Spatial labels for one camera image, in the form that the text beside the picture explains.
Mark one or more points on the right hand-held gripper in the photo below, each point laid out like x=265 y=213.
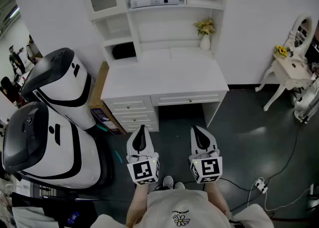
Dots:
x=209 y=168

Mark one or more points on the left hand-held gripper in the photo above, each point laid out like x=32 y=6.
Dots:
x=143 y=169

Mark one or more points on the person's left forearm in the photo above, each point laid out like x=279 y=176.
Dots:
x=138 y=202

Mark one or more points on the person's right forearm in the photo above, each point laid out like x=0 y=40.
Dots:
x=216 y=197

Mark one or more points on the white desk with hutch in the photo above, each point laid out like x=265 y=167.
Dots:
x=164 y=77

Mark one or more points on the person's left grey shoe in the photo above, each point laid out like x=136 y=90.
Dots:
x=168 y=181

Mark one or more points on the person's grey shoe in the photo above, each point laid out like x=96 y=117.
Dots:
x=168 y=181
x=179 y=185

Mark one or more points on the person's right grey shoe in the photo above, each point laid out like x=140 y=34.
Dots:
x=179 y=185

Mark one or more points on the brown cardboard box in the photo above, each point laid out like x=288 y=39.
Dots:
x=98 y=97

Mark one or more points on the person's white daisy shirt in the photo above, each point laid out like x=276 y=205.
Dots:
x=184 y=209

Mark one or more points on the white power strip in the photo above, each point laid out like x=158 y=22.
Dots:
x=261 y=186

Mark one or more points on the white and black robot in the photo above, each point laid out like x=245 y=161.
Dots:
x=49 y=147
x=59 y=80

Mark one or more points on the black equipment case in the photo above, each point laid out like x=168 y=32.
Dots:
x=74 y=209

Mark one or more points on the white vase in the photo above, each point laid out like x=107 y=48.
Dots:
x=205 y=44

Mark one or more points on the white ornate stool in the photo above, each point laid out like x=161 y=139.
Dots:
x=306 y=102

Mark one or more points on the white ornate dressing table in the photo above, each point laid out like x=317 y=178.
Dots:
x=291 y=70

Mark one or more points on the yellow flower bouquet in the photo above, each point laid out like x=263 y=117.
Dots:
x=205 y=26

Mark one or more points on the yellow sunflower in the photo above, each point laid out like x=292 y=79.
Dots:
x=282 y=50

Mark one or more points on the white cloth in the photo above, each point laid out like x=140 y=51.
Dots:
x=30 y=218

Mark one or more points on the white projector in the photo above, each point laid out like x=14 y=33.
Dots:
x=154 y=0

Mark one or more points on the fluorescent ceiling light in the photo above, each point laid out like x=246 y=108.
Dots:
x=14 y=12

